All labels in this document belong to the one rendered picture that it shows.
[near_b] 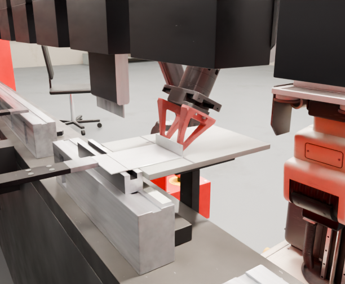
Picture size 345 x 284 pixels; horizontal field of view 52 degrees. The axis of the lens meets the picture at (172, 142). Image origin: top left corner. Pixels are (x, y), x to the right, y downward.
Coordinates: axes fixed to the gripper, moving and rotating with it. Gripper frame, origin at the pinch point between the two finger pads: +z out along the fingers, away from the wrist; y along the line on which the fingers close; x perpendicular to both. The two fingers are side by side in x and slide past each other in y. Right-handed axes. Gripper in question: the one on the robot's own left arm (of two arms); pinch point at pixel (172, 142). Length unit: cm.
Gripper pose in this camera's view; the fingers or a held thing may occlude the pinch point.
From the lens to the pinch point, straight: 63.1
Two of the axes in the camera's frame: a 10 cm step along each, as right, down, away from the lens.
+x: 7.4, 2.9, 6.0
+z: -3.9, 9.2, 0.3
